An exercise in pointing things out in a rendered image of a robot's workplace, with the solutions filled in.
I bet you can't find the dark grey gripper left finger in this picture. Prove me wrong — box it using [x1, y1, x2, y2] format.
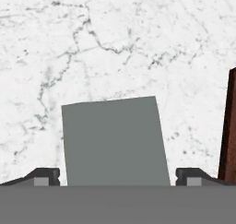
[0, 167, 61, 187]

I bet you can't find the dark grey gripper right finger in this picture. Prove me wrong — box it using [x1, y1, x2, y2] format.
[175, 167, 236, 187]

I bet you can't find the dark brown wooden cutting board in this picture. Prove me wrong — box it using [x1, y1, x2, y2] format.
[217, 66, 236, 183]

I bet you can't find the grey rectangular sponge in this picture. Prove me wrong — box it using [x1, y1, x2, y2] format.
[61, 95, 171, 187]

